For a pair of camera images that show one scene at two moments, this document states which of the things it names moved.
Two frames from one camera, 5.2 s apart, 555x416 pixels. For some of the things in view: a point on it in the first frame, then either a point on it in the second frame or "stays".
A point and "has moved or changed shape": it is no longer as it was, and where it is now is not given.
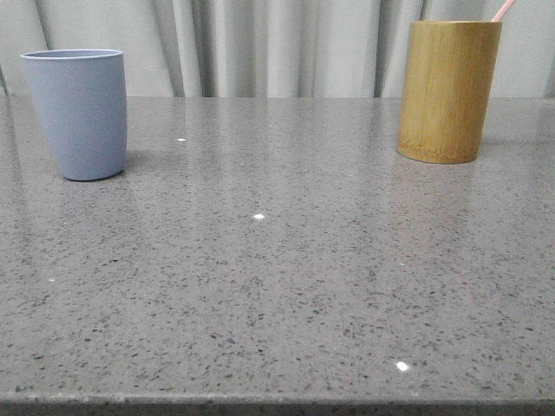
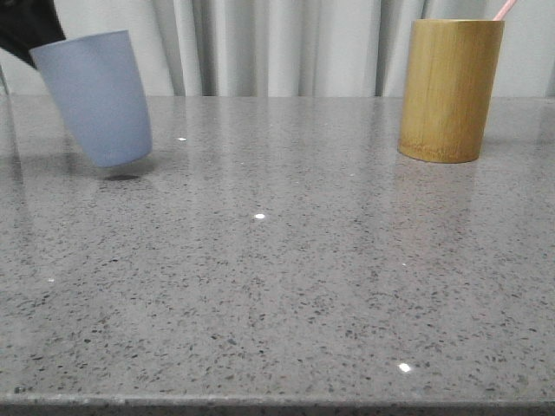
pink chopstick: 503,10 stays
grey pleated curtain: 270,48 stays
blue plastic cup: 81,96 has moved or changed shape
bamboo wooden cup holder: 448,74 stays
